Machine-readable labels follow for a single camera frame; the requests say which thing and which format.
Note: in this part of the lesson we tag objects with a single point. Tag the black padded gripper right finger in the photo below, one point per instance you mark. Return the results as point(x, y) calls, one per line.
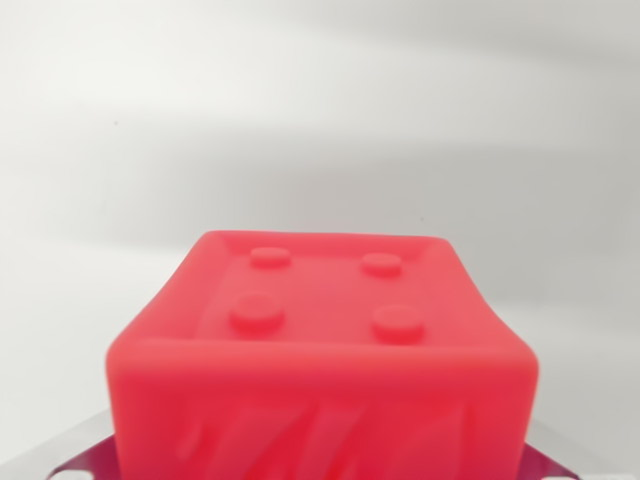
point(545, 460)

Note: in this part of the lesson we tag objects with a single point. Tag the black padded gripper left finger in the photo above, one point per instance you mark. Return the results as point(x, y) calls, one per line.
point(92, 457)

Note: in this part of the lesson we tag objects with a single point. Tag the red embossed cube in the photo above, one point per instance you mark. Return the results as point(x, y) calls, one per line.
point(320, 350)

